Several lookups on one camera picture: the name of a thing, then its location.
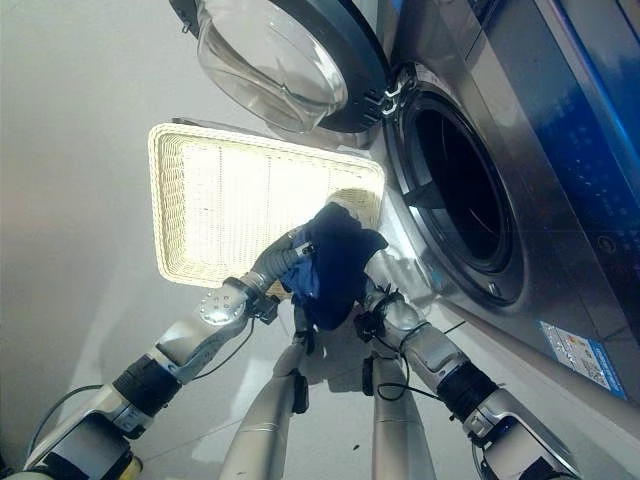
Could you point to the round glass washing machine door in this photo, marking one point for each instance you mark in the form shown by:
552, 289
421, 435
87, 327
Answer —
280, 55

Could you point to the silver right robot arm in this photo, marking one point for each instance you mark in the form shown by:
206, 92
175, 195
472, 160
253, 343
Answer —
435, 352

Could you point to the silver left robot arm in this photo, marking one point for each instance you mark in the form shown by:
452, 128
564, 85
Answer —
200, 345

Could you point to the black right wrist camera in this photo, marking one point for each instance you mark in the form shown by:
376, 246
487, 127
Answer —
369, 327

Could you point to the silver robot leg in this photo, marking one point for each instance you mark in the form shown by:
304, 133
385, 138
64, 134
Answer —
395, 430
270, 400

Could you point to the silver left robot leg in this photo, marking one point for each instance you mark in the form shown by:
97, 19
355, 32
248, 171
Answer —
270, 400

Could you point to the blue label sticker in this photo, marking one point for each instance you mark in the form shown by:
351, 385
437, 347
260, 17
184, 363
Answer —
582, 357

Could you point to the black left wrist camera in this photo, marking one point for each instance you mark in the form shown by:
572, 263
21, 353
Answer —
268, 309

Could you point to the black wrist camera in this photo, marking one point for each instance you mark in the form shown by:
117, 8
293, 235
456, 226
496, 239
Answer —
369, 327
268, 309

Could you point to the dark blue clothes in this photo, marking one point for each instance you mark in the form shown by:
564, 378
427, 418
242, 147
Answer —
335, 260

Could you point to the silver front-load washing machine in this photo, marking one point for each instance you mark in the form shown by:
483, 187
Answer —
545, 210

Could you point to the white wicker laundry basket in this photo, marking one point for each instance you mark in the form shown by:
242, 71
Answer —
225, 200

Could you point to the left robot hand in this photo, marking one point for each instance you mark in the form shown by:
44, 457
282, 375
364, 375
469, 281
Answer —
280, 257

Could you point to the silver right robot leg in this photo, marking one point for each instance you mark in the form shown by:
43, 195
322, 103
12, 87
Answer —
395, 430

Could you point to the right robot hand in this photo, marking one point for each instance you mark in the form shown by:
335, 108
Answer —
381, 277

